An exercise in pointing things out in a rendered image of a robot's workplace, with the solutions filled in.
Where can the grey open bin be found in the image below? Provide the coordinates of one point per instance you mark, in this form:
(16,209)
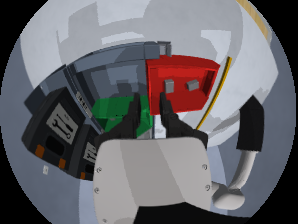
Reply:
(146,135)

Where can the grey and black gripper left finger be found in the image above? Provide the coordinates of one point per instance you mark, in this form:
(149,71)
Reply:
(124,129)

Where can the dark grey metal shelf rack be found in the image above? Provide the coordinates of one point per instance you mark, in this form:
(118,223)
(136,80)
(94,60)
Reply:
(106,73)

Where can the yellow bar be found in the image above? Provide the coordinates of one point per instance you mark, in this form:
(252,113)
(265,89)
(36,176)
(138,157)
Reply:
(229,59)

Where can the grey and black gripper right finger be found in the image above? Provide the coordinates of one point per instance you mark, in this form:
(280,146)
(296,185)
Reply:
(174,126)

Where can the red bin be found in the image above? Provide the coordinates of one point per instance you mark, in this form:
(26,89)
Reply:
(180,69)

